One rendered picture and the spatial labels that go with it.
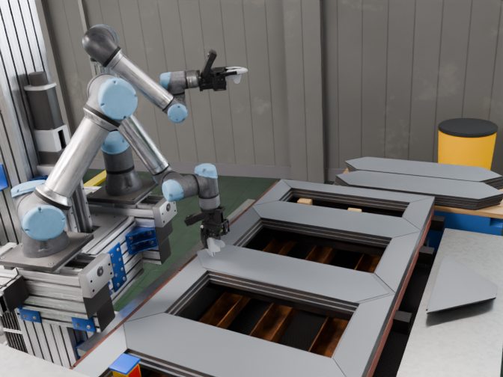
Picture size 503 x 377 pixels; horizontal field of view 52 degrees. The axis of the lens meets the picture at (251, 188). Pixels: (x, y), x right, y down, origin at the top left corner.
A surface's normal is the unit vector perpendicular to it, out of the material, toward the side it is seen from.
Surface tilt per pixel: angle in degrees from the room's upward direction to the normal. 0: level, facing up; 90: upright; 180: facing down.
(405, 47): 90
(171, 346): 0
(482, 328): 0
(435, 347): 0
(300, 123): 90
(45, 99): 90
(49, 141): 90
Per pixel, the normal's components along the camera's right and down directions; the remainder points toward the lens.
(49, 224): 0.43, 0.41
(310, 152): -0.31, 0.40
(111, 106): 0.57, 0.19
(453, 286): -0.07, -0.91
